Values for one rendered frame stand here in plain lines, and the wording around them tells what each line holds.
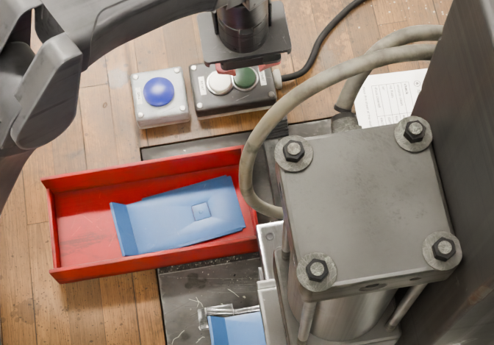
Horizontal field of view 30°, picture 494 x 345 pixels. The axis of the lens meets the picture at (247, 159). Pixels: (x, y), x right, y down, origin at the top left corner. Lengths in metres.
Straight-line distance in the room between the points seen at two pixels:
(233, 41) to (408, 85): 0.29
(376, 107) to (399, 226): 0.70
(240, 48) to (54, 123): 0.28
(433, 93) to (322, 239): 0.10
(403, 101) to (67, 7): 0.54
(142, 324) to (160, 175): 0.19
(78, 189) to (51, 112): 0.35
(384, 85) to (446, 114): 0.72
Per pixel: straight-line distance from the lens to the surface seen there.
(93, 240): 1.16
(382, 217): 0.52
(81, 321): 1.14
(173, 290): 1.14
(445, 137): 0.51
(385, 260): 0.51
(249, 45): 1.04
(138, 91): 1.19
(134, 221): 1.15
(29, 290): 1.17
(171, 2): 0.86
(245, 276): 1.13
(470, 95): 0.45
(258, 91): 1.18
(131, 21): 0.84
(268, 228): 0.90
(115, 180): 1.16
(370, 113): 1.21
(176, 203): 1.15
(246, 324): 1.03
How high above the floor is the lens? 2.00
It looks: 70 degrees down
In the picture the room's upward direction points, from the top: 3 degrees counter-clockwise
